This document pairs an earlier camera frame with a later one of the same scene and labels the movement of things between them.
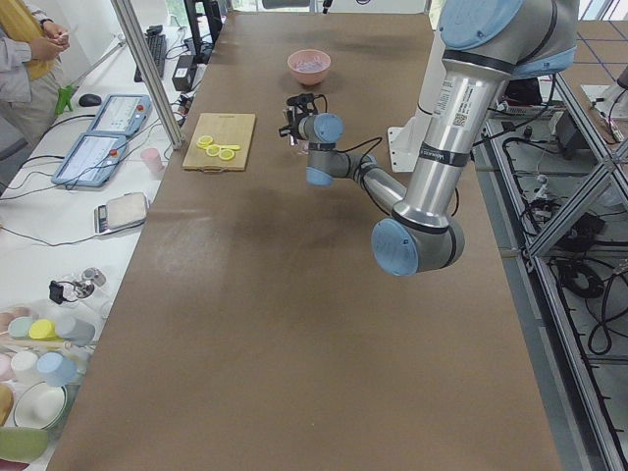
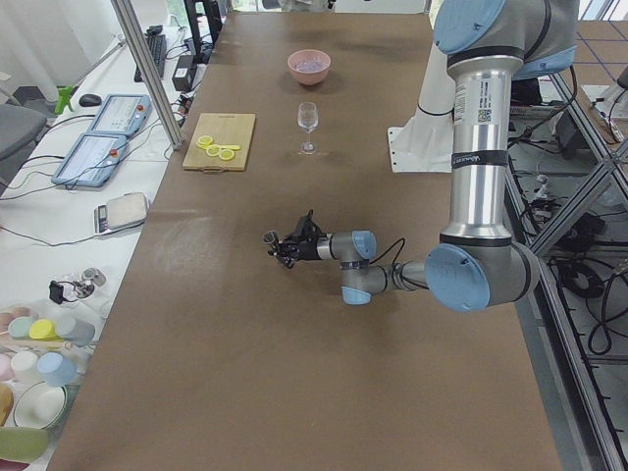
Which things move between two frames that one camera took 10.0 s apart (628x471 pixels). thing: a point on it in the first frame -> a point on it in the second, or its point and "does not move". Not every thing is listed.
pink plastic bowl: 309,67 does not move
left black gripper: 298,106 -> 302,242
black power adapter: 184,74 does not move
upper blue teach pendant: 122,114 does not move
